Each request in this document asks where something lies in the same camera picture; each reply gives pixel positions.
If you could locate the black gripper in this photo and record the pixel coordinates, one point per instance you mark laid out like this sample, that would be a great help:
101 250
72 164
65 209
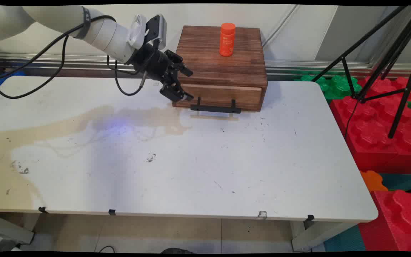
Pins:
152 62

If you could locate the brown wooden drawer cabinet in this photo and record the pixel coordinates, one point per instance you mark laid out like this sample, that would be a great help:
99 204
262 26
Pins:
219 67

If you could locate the grey table leg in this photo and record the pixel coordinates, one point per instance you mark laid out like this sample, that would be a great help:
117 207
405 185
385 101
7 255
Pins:
11 230
316 237

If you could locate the aluminium wall rail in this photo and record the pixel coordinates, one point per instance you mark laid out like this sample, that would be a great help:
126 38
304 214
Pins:
66 61

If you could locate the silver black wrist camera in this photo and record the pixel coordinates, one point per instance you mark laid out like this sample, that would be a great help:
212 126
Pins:
160 26

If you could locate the torn white tape piece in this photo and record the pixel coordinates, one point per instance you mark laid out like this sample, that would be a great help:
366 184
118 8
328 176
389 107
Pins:
262 214

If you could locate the teal foam mat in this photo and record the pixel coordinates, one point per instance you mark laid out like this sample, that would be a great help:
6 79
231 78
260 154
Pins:
344 241
401 181

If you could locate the light wooden drawer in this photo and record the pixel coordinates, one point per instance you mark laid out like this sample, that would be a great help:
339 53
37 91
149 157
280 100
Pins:
223 93

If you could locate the large red foam block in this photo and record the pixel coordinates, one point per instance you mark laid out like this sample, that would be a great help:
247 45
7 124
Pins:
373 132

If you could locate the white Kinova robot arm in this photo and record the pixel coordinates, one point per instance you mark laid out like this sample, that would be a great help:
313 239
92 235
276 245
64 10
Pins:
109 35

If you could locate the orange plastic bottle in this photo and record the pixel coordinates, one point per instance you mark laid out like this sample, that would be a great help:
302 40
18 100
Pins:
227 41

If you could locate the wide green foam block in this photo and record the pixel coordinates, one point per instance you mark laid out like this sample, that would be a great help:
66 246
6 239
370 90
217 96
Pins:
337 87

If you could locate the black tripod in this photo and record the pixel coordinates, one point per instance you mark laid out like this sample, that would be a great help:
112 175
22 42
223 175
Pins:
405 89

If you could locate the grey wall conduit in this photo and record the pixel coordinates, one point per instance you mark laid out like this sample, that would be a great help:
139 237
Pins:
280 25

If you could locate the blue foam piece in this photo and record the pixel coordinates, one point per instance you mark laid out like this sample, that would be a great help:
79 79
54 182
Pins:
4 79

